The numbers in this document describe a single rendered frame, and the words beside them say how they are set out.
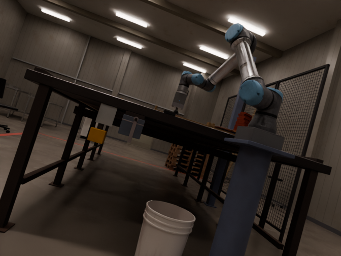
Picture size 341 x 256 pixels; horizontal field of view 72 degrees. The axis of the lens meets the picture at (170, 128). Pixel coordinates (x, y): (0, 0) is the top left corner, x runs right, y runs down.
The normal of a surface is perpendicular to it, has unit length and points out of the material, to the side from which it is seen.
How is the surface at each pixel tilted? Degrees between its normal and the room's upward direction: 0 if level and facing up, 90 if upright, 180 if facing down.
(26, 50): 90
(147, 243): 93
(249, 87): 98
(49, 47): 90
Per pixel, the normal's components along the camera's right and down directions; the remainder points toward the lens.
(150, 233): -0.53, -0.15
